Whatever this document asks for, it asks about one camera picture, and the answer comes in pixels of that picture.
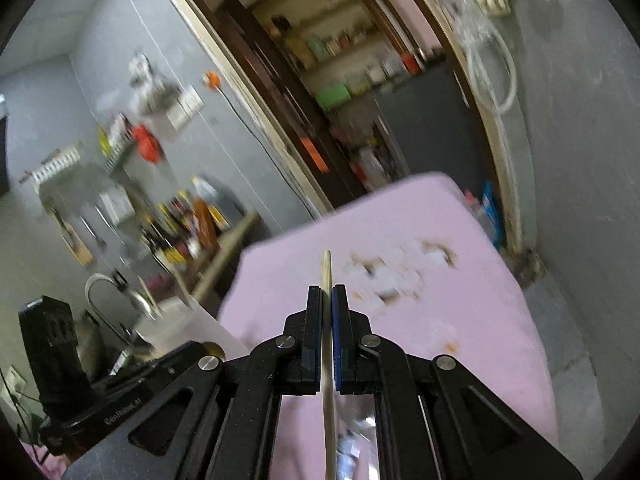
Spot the wooden chopstick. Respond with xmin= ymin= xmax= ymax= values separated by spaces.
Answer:
xmin=320 ymin=250 xmax=337 ymax=480

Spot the white utensil holder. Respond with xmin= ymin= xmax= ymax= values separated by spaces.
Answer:
xmin=134 ymin=297 xmax=250 ymax=361

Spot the chrome faucet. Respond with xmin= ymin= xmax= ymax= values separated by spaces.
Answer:
xmin=84 ymin=270 xmax=157 ymax=346

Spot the pink floral towel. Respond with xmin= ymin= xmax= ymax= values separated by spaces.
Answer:
xmin=221 ymin=174 xmax=556 ymax=479

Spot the wooden board hanging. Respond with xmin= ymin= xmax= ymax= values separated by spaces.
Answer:
xmin=46 ymin=200 xmax=94 ymax=269

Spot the brown sauce pouch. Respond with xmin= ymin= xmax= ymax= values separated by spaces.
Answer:
xmin=193 ymin=197 xmax=218 ymax=249

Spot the large dark vinegar jug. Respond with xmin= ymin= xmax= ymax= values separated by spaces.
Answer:
xmin=191 ymin=176 xmax=234 ymax=231

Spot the red plastic bag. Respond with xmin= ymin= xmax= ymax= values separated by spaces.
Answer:
xmin=131 ymin=124 xmax=163 ymax=164

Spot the dark grey cabinet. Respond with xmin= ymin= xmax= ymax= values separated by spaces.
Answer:
xmin=375 ymin=61 xmax=487 ymax=196

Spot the clear bag of dried goods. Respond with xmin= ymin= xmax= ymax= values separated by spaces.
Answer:
xmin=128 ymin=52 xmax=180 ymax=116

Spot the green box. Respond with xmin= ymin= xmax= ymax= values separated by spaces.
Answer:
xmin=314 ymin=84 xmax=352 ymax=112

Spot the wooden pantry shelf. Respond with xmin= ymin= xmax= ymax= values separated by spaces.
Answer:
xmin=250 ymin=0 xmax=404 ymax=98

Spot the white wall box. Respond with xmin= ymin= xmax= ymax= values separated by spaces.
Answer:
xmin=99 ymin=185 xmax=136 ymax=226

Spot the grey wall shelf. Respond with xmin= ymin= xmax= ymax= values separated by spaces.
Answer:
xmin=102 ymin=138 xmax=134 ymax=174

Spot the white wall rack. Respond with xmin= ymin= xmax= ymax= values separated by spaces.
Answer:
xmin=18 ymin=141 xmax=82 ymax=184

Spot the white wall socket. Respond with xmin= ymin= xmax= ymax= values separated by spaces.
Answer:
xmin=166 ymin=86 xmax=204 ymax=131

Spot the orange wall hook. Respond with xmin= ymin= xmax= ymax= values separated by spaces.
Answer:
xmin=202 ymin=70 xmax=220 ymax=90

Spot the white hose loop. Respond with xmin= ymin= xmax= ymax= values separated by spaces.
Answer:
xmin=464 ymin=24 xmax=519 ymax=116

